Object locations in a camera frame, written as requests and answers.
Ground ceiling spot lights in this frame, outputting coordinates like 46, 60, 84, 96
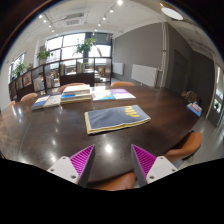
38, 0, 124, 33

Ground blue cover book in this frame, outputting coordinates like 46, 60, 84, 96
31, 94, 51, 111

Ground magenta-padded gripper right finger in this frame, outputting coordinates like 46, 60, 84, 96
130, 143, 179, 188

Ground plain white book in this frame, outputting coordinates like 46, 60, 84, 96
43, 94, 63, 109

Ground small white wall radiator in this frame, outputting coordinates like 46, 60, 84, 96
112, 62, 125, 76

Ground large back window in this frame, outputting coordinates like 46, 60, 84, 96
45, 32, 113, 62

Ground grey towel with yellow print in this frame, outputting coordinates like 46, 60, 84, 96
83, 104, 152, 135

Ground round flat ceiling lamp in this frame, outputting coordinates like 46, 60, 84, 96
160, 7, 184, 21

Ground small green potted plant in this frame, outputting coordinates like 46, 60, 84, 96
13, 62, 28, 79
35, 49, 53, 65

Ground blue and white book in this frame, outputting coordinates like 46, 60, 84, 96
60, 92, 93, 101

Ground dark grey door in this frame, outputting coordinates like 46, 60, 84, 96
169, 49, 188, 96

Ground blue printed book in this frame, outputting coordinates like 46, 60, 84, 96
186, 101, 203, 118

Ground side window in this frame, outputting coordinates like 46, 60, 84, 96
9, 53, 26, 81

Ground yellowish book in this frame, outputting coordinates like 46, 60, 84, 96
60, 97, 93, 105

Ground large green potted plant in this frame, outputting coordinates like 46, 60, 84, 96
73, 37, 98, 59

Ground large white wall radiator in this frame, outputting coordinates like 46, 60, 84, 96
130, 63, 159, 88

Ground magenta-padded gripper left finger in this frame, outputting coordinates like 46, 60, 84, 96
46, 143, 97, 188

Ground ceiling air conditioner unit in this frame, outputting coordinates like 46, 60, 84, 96
61, 12, 88, 28

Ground colourful illustrated book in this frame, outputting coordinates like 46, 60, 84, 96
91, 89, 117, 102

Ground dark open shelf unit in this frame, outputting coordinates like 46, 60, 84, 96
8, 56, 113, 101

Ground purple and white book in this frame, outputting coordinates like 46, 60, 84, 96
108, 88, 137, 101

